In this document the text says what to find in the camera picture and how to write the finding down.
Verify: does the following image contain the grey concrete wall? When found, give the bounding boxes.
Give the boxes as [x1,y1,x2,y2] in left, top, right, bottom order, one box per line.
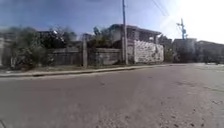
[0,37,123,69]

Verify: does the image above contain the grey asphalt road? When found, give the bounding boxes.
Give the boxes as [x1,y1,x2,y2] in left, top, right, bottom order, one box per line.
[0,62,224,128]

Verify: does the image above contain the utility pole with crossarms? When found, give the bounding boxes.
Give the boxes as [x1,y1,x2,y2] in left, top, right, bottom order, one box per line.
[176,17,189,41]

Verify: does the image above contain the tall utility pole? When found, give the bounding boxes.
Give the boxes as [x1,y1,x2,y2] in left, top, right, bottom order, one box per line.
[120,0,130,66]

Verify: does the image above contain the bushes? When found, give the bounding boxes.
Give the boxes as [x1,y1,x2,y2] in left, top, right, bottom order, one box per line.
[5,25,78,70]

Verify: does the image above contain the white stone wall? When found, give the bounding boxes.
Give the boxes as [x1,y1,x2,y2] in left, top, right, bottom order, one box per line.
[127,39,165,65]

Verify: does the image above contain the overhead wires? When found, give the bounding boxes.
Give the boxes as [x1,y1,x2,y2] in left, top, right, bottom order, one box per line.
[149,0,172,18]

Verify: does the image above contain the row of grey buildings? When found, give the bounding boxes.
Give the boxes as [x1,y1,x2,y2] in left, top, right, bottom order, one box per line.
[159,34,224,65]

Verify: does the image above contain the grey kerb strip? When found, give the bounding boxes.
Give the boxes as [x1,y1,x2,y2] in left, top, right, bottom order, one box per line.
[0,63,169,80]

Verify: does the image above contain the grey house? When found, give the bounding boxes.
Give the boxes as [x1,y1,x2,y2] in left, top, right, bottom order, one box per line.
[107,23,163,51]

